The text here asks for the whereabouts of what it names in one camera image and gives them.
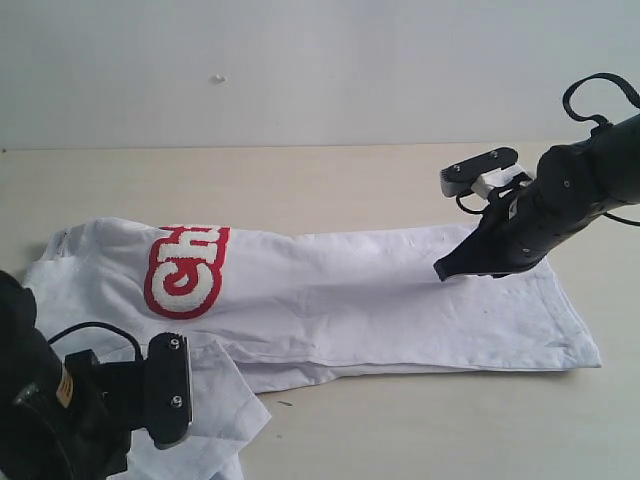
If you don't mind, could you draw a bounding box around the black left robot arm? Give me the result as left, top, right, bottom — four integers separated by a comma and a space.
1, 273, 194, 479

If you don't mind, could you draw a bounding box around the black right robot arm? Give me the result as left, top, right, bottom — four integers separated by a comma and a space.
434, 116, 639, 281

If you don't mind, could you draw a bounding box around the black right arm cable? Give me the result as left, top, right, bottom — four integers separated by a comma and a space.
562, 72, 640, 126

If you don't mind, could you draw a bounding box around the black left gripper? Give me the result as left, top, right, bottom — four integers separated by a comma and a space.
60, 332, 193, 475

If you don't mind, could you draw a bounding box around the white t-shirt red lettering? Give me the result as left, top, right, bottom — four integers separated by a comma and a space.
24, 218, 601, 479

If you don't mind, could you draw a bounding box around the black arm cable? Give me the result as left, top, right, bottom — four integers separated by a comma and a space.
562, 72, 640, 126
47, 321, 144, 361

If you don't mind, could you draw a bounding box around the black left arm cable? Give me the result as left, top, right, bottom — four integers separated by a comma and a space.
47, 321, 144, 361

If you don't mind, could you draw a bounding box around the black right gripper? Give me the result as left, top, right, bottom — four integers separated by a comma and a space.
433, 147, 608, 282

